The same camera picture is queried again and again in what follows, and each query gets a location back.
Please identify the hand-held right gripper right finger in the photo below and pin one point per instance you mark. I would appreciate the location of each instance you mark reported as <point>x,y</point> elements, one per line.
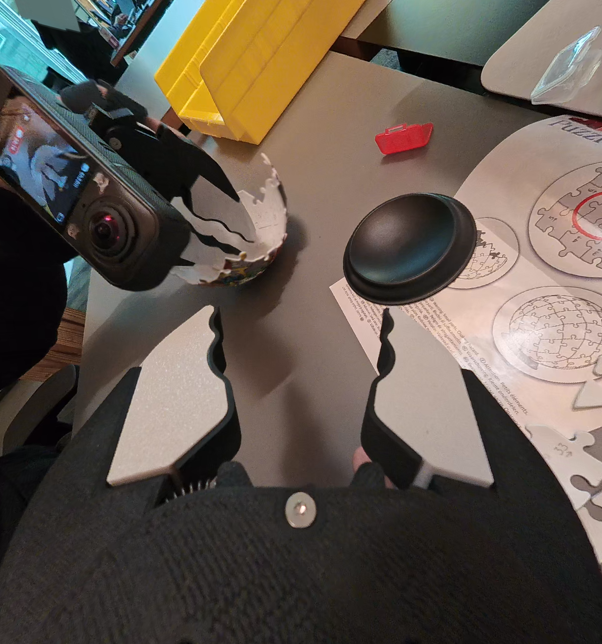
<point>432,407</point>

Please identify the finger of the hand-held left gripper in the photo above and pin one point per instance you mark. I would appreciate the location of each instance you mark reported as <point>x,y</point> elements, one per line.
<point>215,251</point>
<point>225,206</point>

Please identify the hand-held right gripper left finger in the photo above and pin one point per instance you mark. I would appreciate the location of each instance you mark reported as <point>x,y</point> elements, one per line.
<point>175,402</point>

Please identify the partly built puzzle ball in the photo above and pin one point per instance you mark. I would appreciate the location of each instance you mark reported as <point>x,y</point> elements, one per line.
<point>266,231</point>

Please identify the person's left forearm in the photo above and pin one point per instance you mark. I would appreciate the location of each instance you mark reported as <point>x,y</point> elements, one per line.
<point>14,302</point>

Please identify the puzzle instruction leaflet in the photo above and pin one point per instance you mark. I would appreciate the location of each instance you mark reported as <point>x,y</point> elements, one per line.
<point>507,327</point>

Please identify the pile of white puzzle pieces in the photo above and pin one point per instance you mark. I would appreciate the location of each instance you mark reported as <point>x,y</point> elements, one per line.
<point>573,453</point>

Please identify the black round ball stand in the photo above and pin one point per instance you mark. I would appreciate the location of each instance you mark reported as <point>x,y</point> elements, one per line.
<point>406,246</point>

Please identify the person's right hand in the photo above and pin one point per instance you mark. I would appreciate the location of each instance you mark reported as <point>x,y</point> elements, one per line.
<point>366,463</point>

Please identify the light wooden furniture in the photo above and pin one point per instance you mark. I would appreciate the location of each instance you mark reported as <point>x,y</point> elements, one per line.
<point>72,342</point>

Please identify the yellow plastic bin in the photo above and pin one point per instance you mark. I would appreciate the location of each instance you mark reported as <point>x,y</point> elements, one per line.
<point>260,65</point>

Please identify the grey chair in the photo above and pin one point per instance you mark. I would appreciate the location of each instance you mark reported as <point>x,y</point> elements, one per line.
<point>29,402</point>

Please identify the person's black clothing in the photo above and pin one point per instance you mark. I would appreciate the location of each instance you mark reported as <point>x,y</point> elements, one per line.
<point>9,478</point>

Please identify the red plastic case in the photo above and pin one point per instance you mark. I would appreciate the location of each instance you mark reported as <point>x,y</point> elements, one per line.
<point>401,138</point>

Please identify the clear plastic case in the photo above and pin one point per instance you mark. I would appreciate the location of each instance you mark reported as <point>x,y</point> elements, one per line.
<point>565,70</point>

